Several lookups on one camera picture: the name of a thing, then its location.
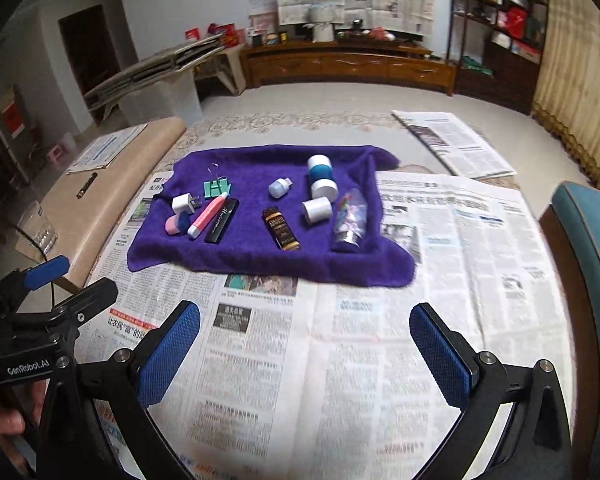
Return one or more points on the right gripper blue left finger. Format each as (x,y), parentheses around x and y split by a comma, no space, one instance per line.
(161,352)

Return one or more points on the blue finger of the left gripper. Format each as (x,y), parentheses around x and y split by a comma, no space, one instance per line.
(45,273)
(87,303)

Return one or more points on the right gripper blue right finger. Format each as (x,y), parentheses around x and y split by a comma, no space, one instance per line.
(449,357)

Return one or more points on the pink and white pen tool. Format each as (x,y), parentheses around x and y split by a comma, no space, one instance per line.
(209,212)

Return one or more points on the black Horizon case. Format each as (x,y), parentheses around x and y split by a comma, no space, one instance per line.
(222,221)

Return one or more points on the black and gold small bottle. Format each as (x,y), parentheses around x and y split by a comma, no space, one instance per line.
(280,230)

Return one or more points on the white cylindrical jar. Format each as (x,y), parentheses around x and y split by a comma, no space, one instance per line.
(317,210)

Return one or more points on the white USB night light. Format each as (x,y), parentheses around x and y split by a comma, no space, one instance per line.
(279,188)

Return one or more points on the person's hand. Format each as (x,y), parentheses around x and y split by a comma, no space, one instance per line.
(12,422)

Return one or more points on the drinking glass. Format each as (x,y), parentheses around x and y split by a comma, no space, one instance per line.
(34,222)

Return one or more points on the beige padded bench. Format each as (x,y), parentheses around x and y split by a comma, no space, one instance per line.
(84,224)

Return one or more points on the black pen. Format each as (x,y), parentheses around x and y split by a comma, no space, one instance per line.
(89,182)

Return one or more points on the newspaper sheets on table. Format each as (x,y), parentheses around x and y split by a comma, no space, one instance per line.
(290,379)

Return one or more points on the paper sheet on bench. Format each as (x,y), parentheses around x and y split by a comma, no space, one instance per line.
(100,153)

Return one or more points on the white USB charger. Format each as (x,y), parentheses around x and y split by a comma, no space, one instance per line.
(185,204)

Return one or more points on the green binder clip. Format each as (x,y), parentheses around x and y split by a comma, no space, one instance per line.
(216,184)

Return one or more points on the clear plastic bottle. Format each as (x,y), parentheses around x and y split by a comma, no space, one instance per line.
(350,222)

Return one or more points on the teal chair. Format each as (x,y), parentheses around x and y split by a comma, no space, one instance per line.
(571,226)

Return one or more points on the purple towel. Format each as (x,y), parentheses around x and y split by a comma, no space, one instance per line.
(263,229)

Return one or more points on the folded newspaper stack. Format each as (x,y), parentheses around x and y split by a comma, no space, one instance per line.
(460,149)

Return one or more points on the white cap jar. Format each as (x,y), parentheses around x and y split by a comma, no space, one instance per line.
(324,188)

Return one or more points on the teal and white jar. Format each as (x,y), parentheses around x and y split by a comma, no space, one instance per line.
(319,168)

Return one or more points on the stacked folding boards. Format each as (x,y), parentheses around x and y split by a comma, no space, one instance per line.
(157,67)

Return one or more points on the wooden TV cabinet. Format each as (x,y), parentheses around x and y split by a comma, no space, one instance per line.
(366,61)

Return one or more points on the beige curtain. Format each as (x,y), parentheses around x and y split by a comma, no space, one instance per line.
(566,102)

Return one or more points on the dark wooden shelf unit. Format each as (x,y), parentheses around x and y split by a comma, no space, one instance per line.
(497,48)

